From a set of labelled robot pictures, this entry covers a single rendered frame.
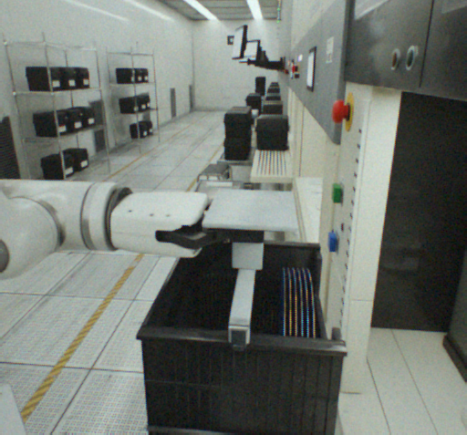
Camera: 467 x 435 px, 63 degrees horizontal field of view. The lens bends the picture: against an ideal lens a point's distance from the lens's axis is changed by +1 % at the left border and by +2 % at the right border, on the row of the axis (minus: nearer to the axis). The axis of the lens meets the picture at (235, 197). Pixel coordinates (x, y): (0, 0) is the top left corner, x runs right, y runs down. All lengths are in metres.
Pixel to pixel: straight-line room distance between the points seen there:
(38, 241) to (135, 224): 0.10
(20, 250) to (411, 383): 0.70
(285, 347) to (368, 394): 0.43
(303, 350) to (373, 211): 0.29
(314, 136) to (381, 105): 1.56
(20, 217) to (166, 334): 0.18
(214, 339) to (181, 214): 0.13
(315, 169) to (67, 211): 1.81
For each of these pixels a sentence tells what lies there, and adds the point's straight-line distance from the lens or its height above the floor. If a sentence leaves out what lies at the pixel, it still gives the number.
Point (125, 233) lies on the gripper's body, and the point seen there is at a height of 1.25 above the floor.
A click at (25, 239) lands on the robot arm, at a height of 1.26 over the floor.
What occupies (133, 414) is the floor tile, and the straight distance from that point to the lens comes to 1.96.
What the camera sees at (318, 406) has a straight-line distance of 0.46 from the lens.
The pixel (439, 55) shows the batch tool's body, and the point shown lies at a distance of 0.35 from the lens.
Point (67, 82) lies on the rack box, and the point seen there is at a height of 1.27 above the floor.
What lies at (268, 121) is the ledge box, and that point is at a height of 1.03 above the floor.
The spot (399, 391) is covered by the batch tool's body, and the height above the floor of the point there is 0.87.
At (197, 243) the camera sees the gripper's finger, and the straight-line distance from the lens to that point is 0.40.
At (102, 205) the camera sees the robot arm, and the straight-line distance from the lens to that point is 0.45.
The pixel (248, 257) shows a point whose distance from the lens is 0.45.
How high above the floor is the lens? 1.42
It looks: 19 degrees down
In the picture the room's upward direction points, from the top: straight up
